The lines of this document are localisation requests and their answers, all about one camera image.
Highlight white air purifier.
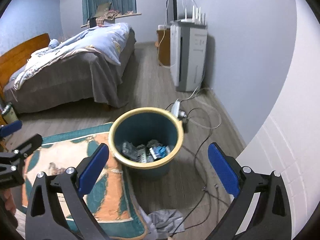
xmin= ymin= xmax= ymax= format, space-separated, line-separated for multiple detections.
xmin=170 ymin=20 xmax=208 ymax=92

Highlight bed with grey cover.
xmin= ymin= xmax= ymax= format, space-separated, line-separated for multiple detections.
xmin=2 ymin=30 xmax=137 ymax=114

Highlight white charger cable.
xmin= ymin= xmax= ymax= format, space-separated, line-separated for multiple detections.
xmin=186 ymin=0 xmax=198 ymax=18

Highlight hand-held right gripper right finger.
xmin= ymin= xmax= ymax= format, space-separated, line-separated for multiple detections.
xmin=207 ymin=142 xmax=293 ymax=240

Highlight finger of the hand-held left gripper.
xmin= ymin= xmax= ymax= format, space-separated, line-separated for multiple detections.
xmin=0 ymin=120 xmax=22 ymax=138
xmin=12 ymin=134 xmax=43 ymax=158

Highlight cream cable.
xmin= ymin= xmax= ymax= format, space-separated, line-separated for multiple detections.
xmin=157 ymin=0 xmax=170 ymax=68

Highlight small green waste bin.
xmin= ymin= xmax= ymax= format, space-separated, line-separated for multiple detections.
xmin=1 ymin=102 xmax=19 ymax=122

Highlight person's left hand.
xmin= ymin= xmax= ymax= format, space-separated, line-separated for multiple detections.
xmin=0 ymin=189 xmax=17 ymax=215

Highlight white power strip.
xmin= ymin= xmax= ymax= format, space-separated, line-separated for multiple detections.
xmin=171 ymin=99 xmax=188 ymax=119

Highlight patterned teal orange mat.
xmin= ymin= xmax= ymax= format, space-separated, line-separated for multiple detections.
xmin=21 ymin=122 xmax=148 ymax=239

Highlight black flat monitor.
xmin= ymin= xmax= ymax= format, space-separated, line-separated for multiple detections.
xmin=166 ymin=0 xmax=178 ymax=22

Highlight light blue quilt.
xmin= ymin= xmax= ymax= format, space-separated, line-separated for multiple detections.
xmin=9 ymin=22 xmax=132 ymax=90

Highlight grey cloth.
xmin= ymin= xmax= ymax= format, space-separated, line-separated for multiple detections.
xmin=139 ymin=209 xmax=185 ymax=240

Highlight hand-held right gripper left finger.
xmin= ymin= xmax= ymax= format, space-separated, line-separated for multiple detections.
xmin=25 ymin=143 xmax=110 ymax=240

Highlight small white blue bottle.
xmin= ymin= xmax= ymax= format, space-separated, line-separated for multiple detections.
xmin=135 ymin=144 xmax=150 ymax=163

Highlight wooden window sill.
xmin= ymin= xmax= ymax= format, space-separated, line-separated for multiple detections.
xmin=80 ymin=12 xmax=142 ymax=28

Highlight wooden cabinet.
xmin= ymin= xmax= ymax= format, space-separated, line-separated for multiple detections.
xmin=157 ymin=27 xmax=172 ymax=67

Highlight white power cable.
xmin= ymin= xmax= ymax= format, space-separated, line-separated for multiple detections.
xmin=180 ymin=86 xmax=223 ymax=130

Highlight plaid cloth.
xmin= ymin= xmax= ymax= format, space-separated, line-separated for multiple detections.
xmin=94 ymin=10 xmax=123 ymax=27

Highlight teal trash bin yellow rim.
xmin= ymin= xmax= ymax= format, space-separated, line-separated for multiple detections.
xmin=108 ymin=107 xmax=185 ymax=179

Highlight olive cushion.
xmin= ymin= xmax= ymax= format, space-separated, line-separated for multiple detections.
xmin=96 ymin=2 xmax=112 ymax=17

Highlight white router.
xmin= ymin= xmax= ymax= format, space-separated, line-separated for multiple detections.
xmin=180 ymin=5 xmax=207 ymax=25

